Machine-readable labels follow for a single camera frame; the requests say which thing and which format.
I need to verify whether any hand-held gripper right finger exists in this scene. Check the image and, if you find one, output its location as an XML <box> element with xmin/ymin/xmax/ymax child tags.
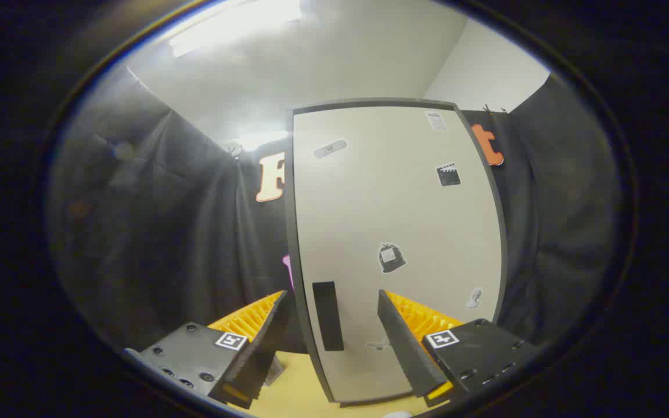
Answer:
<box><xmin>377</xmin><ymin>289</ymin><xmax>544</xmax><ymax>408</ymax></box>

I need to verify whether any grey shoe cabinet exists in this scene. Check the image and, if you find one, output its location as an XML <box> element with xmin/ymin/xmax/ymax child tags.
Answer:
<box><xmin>285</xmin><ymin>98</ymin><xmax>508</xmax><ymax>407</ymax></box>

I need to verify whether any white shoe cabinet door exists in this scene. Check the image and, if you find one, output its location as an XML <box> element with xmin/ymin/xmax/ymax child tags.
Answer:
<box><xmin>292</xmin><ymin>104</ymin><xmax>502</xmax><ymax>403</ymax></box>

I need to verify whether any black backdrop cloth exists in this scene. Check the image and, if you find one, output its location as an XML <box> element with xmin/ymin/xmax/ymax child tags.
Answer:
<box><xmin>50</xmin><ymin>64</ymin><xmax>623</xmax><ymax>355</ymax></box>

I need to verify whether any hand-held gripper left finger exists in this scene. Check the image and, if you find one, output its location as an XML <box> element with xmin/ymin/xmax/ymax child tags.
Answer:
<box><xmin>124</xmin><ymin>290</ymin><xmax>290</xmax><ymax>410</ymax></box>

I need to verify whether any small ceiling light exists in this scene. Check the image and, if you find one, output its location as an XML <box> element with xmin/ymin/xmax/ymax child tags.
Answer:
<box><xmin>235</xmin><ymin>131</ymin><xmax>289</xmax><ymax>152</ymax></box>

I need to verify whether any black door handle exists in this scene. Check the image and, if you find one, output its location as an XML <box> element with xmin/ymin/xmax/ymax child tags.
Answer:
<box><xmin>312</xmin><ymin>282</ymin><xmax>345</xmax><ymax>352</ymax></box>

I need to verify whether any long ceiling light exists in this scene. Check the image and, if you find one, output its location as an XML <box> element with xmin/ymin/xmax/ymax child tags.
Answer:
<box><xmin>169</xmin><ymin>0</ymin><xmax>303</xmax><ymax>57</ymax></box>

